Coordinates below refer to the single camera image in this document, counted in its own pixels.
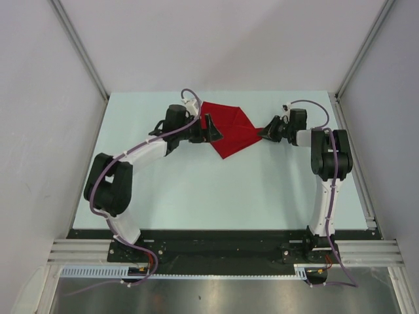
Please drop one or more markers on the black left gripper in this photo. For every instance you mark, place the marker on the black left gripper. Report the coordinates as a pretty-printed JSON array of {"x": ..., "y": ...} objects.
[{"x": 209, "y": 135}]

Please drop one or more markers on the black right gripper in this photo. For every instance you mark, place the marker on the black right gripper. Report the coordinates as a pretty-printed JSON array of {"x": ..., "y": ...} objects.
[{"x": 269, "y": 131}]

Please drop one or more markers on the red cloth napkin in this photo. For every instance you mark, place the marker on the red cloth napkin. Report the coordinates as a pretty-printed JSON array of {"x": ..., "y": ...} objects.
[{"x": 237, "y": 129}]

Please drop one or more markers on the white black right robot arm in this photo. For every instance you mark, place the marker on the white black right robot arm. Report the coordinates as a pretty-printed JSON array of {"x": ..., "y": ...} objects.
[{"x": 330, "y": 160}]

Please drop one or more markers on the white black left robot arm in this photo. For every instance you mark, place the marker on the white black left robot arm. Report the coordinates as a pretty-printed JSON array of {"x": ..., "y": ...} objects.
[{"x": 109, "y": 185}]

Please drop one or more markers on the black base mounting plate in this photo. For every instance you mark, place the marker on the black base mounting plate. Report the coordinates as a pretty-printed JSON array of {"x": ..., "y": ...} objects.
[{"x": 224, "y": 253}]

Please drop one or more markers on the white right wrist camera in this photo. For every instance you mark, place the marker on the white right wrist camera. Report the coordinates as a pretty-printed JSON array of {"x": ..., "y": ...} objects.
[{"x": 286, "y": 111}]

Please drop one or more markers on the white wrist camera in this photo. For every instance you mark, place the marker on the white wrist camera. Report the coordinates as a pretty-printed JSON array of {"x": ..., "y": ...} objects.
[
  {"x": 286, "y": 111},
  {"x": 192, "y": 105}
]

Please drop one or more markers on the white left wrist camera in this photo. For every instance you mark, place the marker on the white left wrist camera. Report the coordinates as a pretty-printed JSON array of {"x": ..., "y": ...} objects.
[{"x": 192, "y": 105}]

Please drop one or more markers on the left aluminium corner post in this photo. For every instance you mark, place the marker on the left aluminium corner post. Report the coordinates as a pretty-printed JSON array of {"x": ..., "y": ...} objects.
[{"x": 79, "y": 47}]

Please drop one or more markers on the aluminium corner post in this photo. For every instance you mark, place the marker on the aluminium corner post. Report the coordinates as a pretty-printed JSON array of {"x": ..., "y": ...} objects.
[
  {"x": 79, "y": 47},
  {"x": 372, "y": 34}
]

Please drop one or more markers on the right aluminium corner post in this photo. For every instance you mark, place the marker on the right aluminium corner post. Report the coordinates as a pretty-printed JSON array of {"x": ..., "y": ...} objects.
[{"x": 372, "y": 34}]

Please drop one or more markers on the light blue cable duct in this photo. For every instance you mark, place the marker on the light blue cable duct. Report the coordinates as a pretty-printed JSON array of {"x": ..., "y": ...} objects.
[{"x": 113, "y": 272}]

